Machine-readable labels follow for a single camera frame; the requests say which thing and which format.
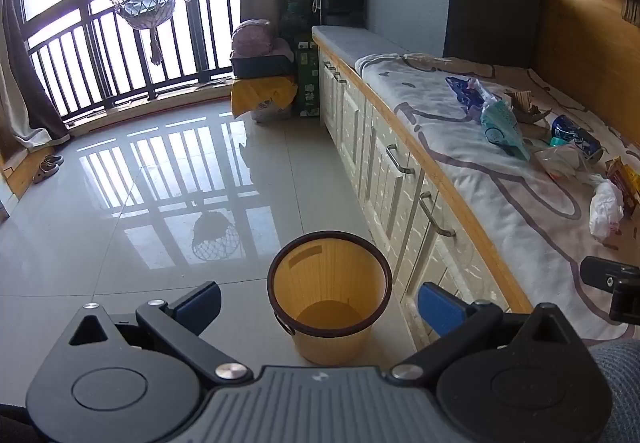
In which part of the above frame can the teal snack packet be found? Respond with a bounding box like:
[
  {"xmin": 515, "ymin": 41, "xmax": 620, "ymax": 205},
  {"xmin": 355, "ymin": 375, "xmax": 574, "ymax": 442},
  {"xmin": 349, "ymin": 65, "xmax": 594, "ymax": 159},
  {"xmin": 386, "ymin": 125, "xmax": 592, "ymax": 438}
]
[{"xmin": 480, "ymin": 100, "xmax": 532, "ymax": 162}]

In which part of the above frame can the clear plastic bag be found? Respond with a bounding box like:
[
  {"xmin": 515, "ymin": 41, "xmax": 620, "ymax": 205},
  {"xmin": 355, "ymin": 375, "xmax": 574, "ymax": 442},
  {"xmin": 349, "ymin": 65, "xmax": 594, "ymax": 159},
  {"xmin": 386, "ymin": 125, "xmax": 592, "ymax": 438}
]
[{"xmin": 532, "ymin": 143, "xmax": 597, "ymax": 182}]

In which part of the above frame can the torn brown cardboard piece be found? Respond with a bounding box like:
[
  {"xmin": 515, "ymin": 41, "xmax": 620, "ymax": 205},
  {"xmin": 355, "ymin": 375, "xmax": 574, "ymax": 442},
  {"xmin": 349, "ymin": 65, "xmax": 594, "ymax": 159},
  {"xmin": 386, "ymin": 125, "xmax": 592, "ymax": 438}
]
[{"xmin": 504, "ymin": 90, "xmax": 553, "ymax": 124}]

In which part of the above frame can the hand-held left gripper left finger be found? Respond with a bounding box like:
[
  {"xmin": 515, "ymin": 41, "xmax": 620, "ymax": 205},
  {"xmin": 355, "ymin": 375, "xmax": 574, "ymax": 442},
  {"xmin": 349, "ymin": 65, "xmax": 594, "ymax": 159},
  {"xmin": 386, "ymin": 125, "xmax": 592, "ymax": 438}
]
[{"xmin": 67, "ymin": 281, "xmax": 253, "ymax": 386}]

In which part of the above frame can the hanging net basket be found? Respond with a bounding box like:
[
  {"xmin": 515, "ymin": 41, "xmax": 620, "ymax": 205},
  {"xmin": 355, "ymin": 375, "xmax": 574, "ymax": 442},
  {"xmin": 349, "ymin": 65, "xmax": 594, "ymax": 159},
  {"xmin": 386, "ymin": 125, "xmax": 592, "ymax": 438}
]
[{"xmin": 107, "ymin": 0, "xmax": 186, "ymax": 66}]

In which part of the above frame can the black balcony railing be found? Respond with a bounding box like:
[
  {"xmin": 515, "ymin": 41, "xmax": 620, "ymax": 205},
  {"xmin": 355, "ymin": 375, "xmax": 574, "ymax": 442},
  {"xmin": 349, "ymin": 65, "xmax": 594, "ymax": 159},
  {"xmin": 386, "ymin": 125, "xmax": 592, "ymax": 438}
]
[{"xmin": 27, "ymin": 0, "xmax": 242, "ymax": 124}]

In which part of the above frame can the crushed blue can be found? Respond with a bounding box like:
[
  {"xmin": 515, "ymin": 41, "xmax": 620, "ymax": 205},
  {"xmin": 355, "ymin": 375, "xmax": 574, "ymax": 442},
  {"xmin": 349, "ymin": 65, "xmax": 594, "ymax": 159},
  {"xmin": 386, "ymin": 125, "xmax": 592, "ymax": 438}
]
[{"xmin": 551, "ymin": 114, "xmax": 604, "ymax": 162}]

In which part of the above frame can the white printed sack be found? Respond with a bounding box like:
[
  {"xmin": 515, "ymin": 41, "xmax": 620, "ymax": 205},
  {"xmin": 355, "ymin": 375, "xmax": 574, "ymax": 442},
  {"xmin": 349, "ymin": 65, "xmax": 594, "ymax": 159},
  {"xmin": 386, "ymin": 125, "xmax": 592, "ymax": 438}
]
[{"xmin": 250, "ymin": 95, "xmax": 294, "ymax": 124}]

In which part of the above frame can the person's leg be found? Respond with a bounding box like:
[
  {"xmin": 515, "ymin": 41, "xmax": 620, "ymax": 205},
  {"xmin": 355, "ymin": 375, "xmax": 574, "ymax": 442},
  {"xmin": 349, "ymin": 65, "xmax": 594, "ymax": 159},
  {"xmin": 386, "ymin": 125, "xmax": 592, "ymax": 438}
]
[{"xmin": 587, "ymin": 340, "xmax": 640, "ymax": 443}]

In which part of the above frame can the yellow plastic waste bin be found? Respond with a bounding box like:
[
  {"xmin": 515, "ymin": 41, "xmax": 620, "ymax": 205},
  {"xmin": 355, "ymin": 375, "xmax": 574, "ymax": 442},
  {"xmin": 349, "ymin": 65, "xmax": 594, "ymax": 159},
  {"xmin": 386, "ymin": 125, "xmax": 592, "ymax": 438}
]
[{"xmin": 266, "ymin": 231, "xmax": 393, "ymax": 368}]

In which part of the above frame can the yellow snack wrapper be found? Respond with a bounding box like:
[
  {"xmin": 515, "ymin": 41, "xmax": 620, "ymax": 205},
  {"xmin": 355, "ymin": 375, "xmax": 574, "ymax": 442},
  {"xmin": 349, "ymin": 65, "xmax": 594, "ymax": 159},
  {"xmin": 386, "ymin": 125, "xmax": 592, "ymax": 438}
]
[{"xmin": 605, "ymin": 156, "xmax": 640, "ymax": 210}]

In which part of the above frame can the dark brown curtain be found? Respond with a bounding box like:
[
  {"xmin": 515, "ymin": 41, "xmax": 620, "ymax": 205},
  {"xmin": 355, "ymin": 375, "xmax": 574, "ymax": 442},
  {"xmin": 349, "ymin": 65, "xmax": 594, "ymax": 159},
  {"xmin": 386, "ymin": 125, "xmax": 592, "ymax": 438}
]
[{"xmin": 0, "ymin": 0, "xmax": 72, "ymax": 154}]

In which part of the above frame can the green carton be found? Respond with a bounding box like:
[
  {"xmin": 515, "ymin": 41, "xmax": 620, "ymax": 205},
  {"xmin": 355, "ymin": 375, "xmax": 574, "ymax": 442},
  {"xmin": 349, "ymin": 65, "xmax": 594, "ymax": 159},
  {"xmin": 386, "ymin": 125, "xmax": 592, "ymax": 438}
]
[{"xmin": 292, "ymin": 40, "xmax": 321, "ymax": 118}]

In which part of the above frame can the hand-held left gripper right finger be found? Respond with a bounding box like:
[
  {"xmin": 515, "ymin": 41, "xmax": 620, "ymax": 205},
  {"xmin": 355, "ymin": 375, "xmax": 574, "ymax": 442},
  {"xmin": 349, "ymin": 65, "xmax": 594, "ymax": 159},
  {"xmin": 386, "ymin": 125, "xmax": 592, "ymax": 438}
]
[{"xmin": 390, "ymin": 282, "xmax": 581, "ymax": 381}]

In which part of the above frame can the white drawer cabinet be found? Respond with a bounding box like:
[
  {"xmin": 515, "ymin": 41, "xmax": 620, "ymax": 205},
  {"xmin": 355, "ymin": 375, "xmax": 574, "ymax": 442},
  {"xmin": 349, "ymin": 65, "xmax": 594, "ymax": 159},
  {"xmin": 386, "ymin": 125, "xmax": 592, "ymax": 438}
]
[{"xmin": 313, "ymin": 35, "xmax": 534, "ymax": 360}]

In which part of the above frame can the yellow cloth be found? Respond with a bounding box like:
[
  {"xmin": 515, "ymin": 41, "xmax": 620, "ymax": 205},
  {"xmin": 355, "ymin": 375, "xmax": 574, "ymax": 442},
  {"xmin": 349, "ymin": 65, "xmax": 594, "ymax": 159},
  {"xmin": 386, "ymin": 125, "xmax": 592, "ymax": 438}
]
[{"xmin": 229, "ymin": 75, "xmax": 299, "ymax": 120}]

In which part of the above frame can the grey mattress pad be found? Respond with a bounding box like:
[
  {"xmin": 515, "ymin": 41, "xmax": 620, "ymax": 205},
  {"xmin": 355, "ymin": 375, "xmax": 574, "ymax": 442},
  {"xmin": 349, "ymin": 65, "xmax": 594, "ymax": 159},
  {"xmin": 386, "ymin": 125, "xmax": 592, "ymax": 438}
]
[{"xmin": 312, "ymin": 25, "xmax": 417, "ymax": 74}]

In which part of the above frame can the white plastic bag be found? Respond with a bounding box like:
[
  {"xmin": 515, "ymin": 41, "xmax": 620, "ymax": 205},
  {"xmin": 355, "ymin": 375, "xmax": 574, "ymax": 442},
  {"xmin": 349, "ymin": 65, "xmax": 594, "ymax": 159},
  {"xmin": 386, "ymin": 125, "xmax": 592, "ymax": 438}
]
[{"xmin": 588, "ymin": 178, "xmax": 626, "ymax": 242}]

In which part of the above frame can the metal cabinet handle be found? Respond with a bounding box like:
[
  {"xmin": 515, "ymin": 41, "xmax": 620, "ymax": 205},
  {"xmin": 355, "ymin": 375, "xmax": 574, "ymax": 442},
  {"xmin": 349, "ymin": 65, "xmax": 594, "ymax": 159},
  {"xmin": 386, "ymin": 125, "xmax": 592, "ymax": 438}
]
[
  {"xmin": 419, "ymin": 191, "xmax": 457, "ymax": 238},
  {"xmin": 386, "ymin": 144, "xmax": 416, "ymax": 174}
]

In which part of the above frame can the dark storage tray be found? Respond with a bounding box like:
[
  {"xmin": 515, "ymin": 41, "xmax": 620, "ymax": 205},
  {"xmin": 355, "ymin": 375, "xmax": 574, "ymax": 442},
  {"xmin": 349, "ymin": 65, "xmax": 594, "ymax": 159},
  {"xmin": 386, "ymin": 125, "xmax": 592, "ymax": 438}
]
[{"xmin": 230, "ymin": 48, "xmax": 297, "ymax": 79}]

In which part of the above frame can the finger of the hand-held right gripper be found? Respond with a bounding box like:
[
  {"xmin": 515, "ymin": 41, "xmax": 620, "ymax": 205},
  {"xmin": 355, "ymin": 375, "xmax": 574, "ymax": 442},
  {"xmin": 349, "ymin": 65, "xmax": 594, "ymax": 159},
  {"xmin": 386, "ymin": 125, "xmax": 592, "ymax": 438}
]
[{"xmin": 580, "ymin": 255, "xmax": 640, "ymax": 324}]

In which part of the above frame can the blue and white snack wrapper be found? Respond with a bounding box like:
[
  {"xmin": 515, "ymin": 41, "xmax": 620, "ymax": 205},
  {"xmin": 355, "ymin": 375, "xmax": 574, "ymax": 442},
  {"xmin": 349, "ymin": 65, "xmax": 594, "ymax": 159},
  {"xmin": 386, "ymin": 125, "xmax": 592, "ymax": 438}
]
[{"xmin": 445, "ymin": 75, "xmax": 502, "ymax": 121}]

